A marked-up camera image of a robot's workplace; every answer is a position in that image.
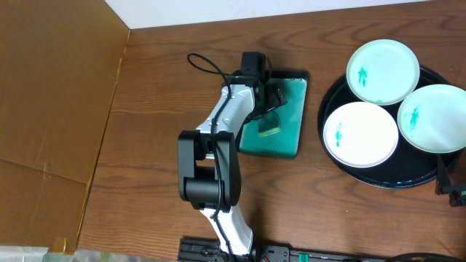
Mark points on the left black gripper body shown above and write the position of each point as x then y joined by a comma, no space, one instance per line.
271,100

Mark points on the green yellow sponge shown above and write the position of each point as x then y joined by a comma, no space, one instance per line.
268,124

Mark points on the white plate with green stain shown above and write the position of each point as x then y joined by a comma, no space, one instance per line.
360,135

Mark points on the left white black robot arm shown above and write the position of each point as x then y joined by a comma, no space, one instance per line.
208,164

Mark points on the black tray with green water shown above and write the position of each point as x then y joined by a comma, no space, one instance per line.
285,143

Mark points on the round black serving tray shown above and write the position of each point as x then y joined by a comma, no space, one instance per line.
401,145

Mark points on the near mint green plate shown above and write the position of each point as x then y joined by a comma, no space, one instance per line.
432,118

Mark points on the mint green plate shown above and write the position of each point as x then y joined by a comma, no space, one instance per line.
383,72
432,118

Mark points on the far mint green plate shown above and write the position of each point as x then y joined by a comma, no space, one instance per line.
383,72

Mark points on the brown cardboard sheet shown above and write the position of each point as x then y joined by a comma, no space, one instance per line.
60,64

